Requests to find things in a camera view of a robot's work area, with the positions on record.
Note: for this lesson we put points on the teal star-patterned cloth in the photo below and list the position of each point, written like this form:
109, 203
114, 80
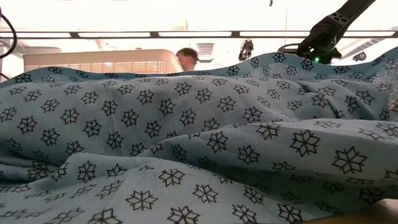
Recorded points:
186, 140

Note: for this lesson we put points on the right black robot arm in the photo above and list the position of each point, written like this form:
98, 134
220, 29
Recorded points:
335, 23

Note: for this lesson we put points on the dark round background object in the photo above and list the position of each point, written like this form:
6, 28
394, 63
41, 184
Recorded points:
359, 56

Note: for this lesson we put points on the dark background tripod device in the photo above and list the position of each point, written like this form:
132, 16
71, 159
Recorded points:
246, 49

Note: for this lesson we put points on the white slatted vent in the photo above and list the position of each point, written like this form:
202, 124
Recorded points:
205, 49

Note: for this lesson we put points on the person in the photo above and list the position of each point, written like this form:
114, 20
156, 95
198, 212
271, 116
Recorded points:
186, 59

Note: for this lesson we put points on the white plastic basket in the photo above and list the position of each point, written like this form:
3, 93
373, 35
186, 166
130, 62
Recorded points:
93, 57

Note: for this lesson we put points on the black horizontal background rail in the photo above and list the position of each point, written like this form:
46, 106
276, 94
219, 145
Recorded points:
74, 34

